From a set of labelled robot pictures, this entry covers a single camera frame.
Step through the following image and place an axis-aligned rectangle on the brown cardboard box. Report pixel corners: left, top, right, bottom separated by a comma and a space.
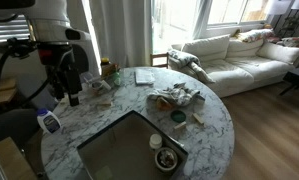
0, 136, 39, 180

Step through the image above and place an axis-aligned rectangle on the crumpled grey white cloth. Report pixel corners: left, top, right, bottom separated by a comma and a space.
146, 82, 206, 108

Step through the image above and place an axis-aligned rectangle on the white folded paper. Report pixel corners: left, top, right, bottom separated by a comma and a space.
134, 68, 156, 86

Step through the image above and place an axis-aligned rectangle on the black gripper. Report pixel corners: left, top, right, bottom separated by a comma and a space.
44, 63, 69, 101

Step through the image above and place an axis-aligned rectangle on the black coffee table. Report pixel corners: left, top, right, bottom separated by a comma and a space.
278, 65, 299, 97

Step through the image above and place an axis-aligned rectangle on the cup with dark liquid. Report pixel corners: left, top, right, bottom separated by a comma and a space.
90, 80, 105, 95

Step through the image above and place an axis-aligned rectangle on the white curtain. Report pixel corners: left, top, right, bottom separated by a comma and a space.
88, 0, 154, 70

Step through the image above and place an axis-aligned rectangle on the small wooden block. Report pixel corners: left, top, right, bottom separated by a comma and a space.
191, 112, 206, 125
173, 121, 188, 131

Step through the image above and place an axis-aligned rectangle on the white bottle blue label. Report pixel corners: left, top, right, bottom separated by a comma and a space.
36, 108, 63, 135

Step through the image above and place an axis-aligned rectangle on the green bottle red cap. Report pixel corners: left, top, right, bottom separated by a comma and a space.
112, 71, 122, 87

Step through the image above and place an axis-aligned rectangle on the open dark cardboard box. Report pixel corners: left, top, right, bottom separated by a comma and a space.
76, 109, 190, 180

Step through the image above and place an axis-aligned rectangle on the brown bottle yellow lid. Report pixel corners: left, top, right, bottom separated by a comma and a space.
100, 57, 111, 68

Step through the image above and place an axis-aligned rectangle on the wooden chair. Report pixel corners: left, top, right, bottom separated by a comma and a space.
150, 52, 170, 70

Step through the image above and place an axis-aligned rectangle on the grey patterned blanket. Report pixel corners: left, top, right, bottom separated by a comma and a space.
167, 48, 217, 85

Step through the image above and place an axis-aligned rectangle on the white jar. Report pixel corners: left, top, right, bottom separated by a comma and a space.
148, 133, 164, 151

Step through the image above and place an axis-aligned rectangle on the white sofa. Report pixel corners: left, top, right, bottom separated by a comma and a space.
168, 28, 299, 99

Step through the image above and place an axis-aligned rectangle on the yellow book black label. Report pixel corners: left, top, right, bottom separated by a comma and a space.
101, 63, 119, 78

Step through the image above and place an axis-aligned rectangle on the white floor lamp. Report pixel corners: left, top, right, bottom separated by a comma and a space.
264, 0, 299, 38

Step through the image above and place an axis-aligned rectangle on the floral cushion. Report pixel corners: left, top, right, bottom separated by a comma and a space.
237, 28, 276, 44

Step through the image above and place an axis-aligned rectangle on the orange object under cloth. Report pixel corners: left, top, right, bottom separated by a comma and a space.
155, 96, 173, 111

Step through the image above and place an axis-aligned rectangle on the dark green round lid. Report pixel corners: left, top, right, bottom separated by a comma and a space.
170, 109, 188, 124

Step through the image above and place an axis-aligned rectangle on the round bowl with scraps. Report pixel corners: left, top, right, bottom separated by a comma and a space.
154, 146, 179, 173

